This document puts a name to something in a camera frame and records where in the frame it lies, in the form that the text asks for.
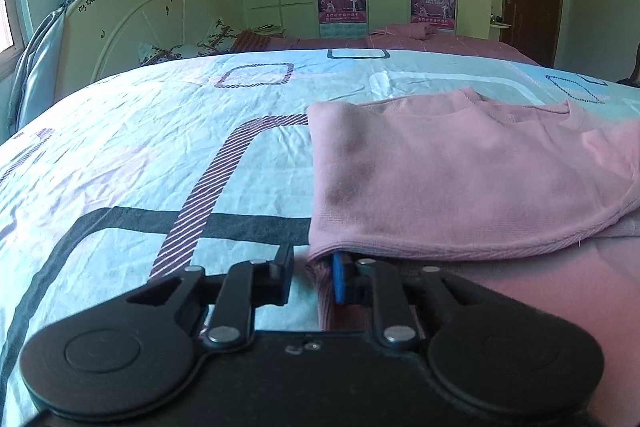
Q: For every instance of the red striped cloth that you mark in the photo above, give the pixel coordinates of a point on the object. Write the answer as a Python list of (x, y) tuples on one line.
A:
[(255, 41)]

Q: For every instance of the patterned pillow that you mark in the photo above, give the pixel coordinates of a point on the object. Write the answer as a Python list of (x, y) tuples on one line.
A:
[(167, 53), (220, 36)]

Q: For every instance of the light blue printed bedsheet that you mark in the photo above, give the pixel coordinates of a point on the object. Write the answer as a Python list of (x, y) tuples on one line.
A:
[(125, 147)]

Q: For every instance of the white round headboard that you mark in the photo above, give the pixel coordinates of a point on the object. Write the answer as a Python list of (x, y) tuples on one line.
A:
[(140, 7)]

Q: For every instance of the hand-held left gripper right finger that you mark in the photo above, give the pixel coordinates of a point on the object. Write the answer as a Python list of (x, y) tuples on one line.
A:
[(340, 279)]

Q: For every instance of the folded pink cloth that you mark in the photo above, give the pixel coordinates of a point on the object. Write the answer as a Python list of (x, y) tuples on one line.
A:
[(410, 30)]

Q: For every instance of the pink bedsheet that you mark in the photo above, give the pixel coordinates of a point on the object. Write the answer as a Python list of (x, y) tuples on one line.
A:
[(450, 43)]

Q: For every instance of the pink knit sweater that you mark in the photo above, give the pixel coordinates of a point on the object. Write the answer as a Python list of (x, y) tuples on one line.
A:
[(450, 167)]

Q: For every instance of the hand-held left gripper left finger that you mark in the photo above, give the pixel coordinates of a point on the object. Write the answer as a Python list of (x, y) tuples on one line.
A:
[(286, 274)]

